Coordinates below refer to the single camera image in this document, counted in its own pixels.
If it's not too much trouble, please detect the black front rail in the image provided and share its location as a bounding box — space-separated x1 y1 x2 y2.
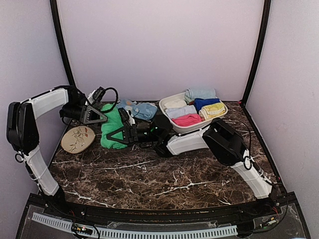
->
29 193 297 225

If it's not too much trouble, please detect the pale blue rolled towel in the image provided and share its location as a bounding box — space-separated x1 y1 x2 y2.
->
184 88 216 100

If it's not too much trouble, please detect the green towel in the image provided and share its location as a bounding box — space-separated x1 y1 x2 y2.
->
100 107 127 149

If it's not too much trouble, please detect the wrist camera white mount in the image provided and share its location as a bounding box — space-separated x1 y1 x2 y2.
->
86 87 105 105
118 108 136 126

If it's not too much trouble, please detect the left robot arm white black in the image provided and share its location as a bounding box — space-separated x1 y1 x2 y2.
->
6 86 108 196

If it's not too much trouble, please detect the small circuit board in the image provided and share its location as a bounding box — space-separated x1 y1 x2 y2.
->
71 224 93 235

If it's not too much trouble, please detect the left black frame post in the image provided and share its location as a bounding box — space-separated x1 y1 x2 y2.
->
49 0 76 86

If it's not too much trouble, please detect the light blue patterned towel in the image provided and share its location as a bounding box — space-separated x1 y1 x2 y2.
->
116 99 158 120

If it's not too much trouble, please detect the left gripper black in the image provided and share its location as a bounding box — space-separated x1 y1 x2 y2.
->
61 104 115 126

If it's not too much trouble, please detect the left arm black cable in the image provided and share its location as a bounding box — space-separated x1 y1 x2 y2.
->
99 87 119 112

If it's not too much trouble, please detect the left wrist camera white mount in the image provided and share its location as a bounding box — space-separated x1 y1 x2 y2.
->
86 87 105 105

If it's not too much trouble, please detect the beige embroidered round cloth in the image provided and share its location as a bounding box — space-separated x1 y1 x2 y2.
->
61 126 96 154

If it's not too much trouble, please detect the black frame post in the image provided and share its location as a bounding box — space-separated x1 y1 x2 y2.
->
241 0 272 107
49 0 76 86

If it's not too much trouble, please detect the white slotted cable duct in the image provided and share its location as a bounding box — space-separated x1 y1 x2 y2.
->
31 213 238 239

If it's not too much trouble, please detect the cream rolled towel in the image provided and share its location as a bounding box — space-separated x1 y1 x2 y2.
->
164 99 187 109

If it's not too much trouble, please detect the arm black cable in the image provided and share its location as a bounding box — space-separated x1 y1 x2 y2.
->
99 87 119 112
219 117 254 170

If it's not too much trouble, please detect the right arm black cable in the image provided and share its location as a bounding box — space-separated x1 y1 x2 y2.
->
219 117 254 170

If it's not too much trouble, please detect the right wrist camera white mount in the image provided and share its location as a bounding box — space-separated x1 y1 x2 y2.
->
118 108 136 126

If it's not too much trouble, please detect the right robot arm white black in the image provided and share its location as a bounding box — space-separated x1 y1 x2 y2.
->
106 115 276 216

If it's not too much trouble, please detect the pink rolled towel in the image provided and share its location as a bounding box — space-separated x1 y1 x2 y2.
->
172 114 202 127

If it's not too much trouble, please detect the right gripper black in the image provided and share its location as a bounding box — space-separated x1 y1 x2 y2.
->
107 122 161 146

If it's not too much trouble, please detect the dark blue rolled towel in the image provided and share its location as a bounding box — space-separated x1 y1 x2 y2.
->
193 98 220 111

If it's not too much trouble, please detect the white plastic basin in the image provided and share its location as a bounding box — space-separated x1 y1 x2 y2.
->
159 88 228 133

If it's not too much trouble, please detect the right black frame post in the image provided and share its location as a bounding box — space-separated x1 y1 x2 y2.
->
241 0 272 107

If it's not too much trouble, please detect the yellow-green crocodile towel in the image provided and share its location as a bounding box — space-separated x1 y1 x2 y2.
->
199 102 226 120

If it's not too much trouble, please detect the lavender rolled towel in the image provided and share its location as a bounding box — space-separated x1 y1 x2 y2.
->
165 105 197 119

